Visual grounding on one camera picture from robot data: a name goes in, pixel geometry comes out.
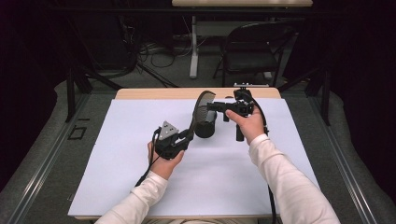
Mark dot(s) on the metal floor rail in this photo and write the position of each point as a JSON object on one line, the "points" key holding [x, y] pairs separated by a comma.
{"points": [[46, 161], [345, 161]]}

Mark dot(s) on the black horizontal frame bar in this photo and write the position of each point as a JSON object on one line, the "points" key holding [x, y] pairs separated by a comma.
{"points": [[124, 11]]}

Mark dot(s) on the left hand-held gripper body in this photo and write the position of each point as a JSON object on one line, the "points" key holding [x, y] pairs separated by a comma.
{"points": [[168, 146]]}

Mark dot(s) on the person's left hand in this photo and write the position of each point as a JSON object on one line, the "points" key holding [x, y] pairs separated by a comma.
{"points": [[163, 168]]}

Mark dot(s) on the black hairbrush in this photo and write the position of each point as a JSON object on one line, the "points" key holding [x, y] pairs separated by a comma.
{"points": [[205, 105]]}

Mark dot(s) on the wooden table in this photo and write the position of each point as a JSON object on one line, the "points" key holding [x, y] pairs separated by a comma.
{"points": [[155, 93]]}

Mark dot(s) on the black floor socket frame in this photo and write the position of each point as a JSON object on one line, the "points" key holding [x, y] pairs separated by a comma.
{"points": [[77, 132]]}

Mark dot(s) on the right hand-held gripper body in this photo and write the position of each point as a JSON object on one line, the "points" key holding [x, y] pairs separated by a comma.
{"points": [[243, 105]]}

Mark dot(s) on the person's right hand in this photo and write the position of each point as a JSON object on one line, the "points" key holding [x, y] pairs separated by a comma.
{"points": [[252, 127]]}

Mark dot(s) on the black folding chair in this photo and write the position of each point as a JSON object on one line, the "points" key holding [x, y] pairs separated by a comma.
{"points": [[252, 59]]}

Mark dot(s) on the black metal frame stand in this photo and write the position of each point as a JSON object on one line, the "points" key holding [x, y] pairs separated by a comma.
{"points": [[71, 93], [325, 96]]}

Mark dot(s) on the white desk leg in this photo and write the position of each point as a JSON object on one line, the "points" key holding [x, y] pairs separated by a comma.
{"points": [[194, 56]]}

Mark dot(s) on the white board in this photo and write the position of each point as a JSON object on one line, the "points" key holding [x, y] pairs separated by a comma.
{"points": [[202, 180]]}

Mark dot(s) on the beige desk top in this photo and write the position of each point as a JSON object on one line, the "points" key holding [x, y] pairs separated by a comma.
{"points": [[243, 2]]}

